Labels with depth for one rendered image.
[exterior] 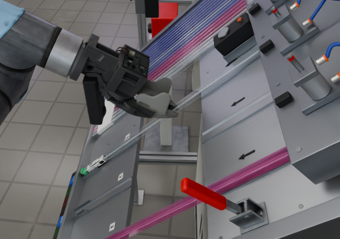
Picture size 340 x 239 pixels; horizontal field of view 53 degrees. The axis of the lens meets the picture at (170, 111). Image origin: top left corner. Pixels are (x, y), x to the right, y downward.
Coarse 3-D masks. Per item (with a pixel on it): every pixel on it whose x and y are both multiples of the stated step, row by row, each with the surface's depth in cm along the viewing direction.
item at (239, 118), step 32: (224, 64) 64; (256, 64) 57; (224, 96) 58; (256, 96) 52; (224, 128) 54; (256, 128) 48; (224, 160) 49; (256, 160) 45; (224, 192) 46; (256, 192) 42; (288, 192) 39; (320, 192) 36; (224, 224) 43
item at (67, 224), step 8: (88, 136) 90; (88, 144) 88; (88, 152) 87; (80, 160) 84; (88, 160) 85; (80, 168) 82; (80, 176) 81; (72, 184) 79; (80, 184) 80; (72, 192) 77; (80, 192) 79; (72, 200) 76; (72, 208) 75; (64, 216) 73; (72, 216) 74; (64, 224) 72; (72, 224) 73; (64, 232) 71
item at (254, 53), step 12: (240, 60) 58; (252, 60) 58; (228, 72) 59; (204, 84) 63; (216, 84) 61; (192, 96) 63; (180, 108) 66; (156, 120) 68; (144, 132) 71; (120, 144) 74; (108, 156) 76; (84, 168) 81
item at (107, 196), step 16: (112, 128) 86; (128, 128) 80; (96, 144) 89; (112, 144) 81; (112, 160) 76; (128, 160) 71; (96, 176) 78; (112, 176) 72; (128, 176) 67; (96, 192) 73; (112, 192) 68; (128, 192) 64; (80, 208) 74; (96, 208) 69; (112, 208) 65; (128, 208) 61; (80, 224) 70; (96, 224) 66; (112, 224) 62; (128, 224) 59
